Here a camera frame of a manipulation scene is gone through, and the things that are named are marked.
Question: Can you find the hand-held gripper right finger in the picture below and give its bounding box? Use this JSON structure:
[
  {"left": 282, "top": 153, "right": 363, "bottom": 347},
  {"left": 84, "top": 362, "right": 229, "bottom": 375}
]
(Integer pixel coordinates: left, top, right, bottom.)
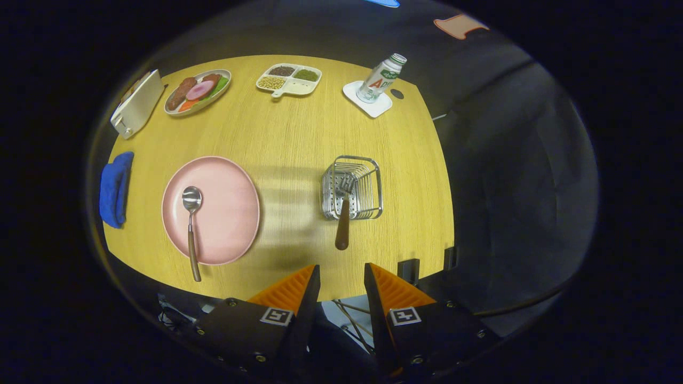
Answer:
[{"left": 364, "top": 262, "right": 502, "bottom": 377}]

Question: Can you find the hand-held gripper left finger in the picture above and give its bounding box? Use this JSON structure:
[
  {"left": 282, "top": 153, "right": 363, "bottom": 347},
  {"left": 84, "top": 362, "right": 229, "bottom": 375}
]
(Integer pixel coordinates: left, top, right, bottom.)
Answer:
[{"left": 195, "top": 264, "right": 321, "bottom": 375}]

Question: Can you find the wooden handled fork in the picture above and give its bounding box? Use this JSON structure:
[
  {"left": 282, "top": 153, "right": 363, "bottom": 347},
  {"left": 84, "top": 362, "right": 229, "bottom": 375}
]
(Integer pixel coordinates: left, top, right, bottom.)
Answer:
[{"left": 335, "top": 175, "right": 357, "bottom": 251}]

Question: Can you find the wooden handled spoon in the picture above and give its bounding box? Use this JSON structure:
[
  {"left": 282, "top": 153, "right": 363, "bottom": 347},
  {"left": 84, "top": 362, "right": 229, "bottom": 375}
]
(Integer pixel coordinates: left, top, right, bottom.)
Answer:
[{"left": 182, "top": 186, "right": 203, "bottom": 282}]

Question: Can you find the pink round plate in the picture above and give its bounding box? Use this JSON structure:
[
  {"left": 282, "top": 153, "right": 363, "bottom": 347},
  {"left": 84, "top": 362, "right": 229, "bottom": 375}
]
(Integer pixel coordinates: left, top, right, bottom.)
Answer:
[{"left": 162, "top": 156, "right": 261, "bottom": 266}]

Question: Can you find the white square coaster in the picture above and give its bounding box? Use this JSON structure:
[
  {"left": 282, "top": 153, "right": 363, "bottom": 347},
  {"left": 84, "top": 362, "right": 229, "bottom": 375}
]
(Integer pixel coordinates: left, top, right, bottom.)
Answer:
[{"left": 343, "top": 80, "right": 393, "bottom": 118}]

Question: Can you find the white divided bean dish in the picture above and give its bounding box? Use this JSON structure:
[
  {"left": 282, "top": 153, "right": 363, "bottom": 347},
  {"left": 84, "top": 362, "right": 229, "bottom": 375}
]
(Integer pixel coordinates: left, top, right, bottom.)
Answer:
[{"left": 256, "top": 63, "right": 323, "bottom": 99}]

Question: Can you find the blue cloth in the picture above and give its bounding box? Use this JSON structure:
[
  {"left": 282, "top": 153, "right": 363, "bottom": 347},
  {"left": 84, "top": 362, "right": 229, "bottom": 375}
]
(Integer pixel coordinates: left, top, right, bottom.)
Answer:
[{"left": 99, "top": 151, "right": 135, "bottom": 229}]

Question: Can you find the grey food plate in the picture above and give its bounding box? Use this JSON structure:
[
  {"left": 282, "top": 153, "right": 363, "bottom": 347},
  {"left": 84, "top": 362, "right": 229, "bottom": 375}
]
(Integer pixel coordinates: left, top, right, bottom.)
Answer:
[{"left": 164, "top": 69, "right": 232, "bottom": 117}]

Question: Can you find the white drink bottle green cap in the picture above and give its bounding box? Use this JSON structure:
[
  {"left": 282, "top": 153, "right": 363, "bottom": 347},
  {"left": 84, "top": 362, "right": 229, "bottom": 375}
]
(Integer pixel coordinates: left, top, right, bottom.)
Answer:
[{"left": 356, "top": 53, "right": 408, "bottom": 103}]

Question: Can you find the pink ham slice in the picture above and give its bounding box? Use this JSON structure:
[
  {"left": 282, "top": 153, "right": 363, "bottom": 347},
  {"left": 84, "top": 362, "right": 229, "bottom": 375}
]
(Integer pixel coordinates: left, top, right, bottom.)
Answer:
[{"left": 185, "top": 81, "right": 216, "bottom": 101}]

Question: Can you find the long brown sausage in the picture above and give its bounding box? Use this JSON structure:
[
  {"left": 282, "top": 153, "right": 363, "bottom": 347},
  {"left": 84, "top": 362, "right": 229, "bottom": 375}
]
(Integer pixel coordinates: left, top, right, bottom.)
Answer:
[{"left": 167, "top": 77, "right": 198, "bottom": 111}]

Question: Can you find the white toaster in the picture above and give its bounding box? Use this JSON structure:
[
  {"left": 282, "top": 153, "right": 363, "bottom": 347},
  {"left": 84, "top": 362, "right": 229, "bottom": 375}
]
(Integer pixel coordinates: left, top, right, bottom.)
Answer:
[{"left": 110, "top": 69, "right": 166, "bottom": 140}]

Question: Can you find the metal wire basket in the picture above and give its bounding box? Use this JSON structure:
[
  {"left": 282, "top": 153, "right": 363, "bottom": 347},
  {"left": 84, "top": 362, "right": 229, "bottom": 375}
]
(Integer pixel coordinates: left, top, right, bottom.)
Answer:
[{"left": 321, "top": 155, "right": 384, "bottom": 221}]

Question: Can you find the black cable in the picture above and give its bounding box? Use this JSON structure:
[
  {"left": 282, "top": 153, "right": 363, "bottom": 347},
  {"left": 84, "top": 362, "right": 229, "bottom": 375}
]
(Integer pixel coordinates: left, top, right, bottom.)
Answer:
[{"left": 472, "top": 277, "right": 574, "bottom": 318}]

